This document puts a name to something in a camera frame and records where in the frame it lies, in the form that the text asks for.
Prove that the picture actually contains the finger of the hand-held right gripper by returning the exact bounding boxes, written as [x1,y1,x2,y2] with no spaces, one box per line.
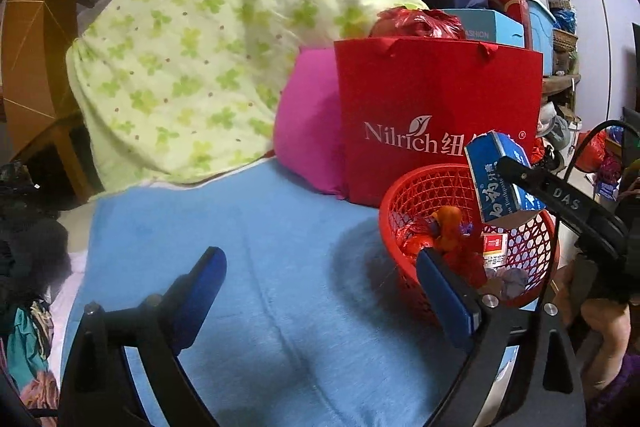
[496,156,588,220]

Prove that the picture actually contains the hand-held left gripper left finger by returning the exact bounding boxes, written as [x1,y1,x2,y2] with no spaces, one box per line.
[59,247,228,427]

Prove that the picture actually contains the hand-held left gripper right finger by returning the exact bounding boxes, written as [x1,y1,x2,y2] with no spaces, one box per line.
[416,248,587,427]

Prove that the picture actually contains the red mesh bag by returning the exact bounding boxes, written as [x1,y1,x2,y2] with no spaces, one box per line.
[400,217,488,293]

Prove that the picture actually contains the blue toothpaste box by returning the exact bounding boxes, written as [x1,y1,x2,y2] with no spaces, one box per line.
[464,130,548,230]

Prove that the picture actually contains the grey paper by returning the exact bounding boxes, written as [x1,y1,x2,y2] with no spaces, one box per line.
[482,266,530,298]

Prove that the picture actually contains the red white small box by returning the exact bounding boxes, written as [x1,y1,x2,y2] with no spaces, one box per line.
[481,233,510,272]

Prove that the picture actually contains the orange plastic wrapper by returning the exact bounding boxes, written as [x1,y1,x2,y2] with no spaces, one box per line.
[431,207,465,255]

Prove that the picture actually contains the red plastic basket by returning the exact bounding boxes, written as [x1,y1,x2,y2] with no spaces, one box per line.
[378,164,560,325]

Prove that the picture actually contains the person's right hand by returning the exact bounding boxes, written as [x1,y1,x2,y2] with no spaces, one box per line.
[554,263,632,365]

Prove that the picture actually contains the light blue blanket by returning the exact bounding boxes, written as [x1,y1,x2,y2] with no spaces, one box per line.
[60,157,521,427]

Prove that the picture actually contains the wooden shelf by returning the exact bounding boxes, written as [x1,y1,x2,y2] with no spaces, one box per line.
[540,73,583,95]

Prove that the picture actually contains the white bed sheet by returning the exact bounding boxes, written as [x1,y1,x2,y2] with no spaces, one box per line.
[47,252,91,358]

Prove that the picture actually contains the red paper bag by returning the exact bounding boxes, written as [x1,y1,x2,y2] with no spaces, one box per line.
[334,37,545,208]

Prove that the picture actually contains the small wicker basket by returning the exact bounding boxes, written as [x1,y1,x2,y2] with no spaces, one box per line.
[552,28,579,52]

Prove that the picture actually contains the light blue storage bin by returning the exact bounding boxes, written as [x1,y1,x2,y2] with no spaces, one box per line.
[527,0,557,75]

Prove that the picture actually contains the olive patterned cloth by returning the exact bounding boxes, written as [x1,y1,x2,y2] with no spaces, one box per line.
[30,299,56,333]

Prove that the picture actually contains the light blue cardboard box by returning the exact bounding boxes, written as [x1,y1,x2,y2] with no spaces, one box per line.
[440,8,526,48]

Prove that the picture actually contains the black fluffy cloth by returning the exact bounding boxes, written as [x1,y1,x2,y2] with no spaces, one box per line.
[0,162,73,308]

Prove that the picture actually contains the teal cloth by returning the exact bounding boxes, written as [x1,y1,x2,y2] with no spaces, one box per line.
[7,307,51,388]

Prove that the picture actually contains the orange pink cloth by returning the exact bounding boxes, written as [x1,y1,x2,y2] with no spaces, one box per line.
[20,372,61,413]

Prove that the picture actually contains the pink pillow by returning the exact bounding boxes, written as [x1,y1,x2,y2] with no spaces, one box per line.
[274,47,351,200]

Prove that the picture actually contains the red plastic bag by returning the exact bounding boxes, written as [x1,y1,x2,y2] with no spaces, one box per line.
[370,6,466,42]

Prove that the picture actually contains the wooden cabinet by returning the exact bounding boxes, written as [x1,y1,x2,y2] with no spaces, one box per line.
[0,0,96,202]

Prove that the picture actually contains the dark gripper cable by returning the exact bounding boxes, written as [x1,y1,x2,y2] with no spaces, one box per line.
[565,119,640,180]

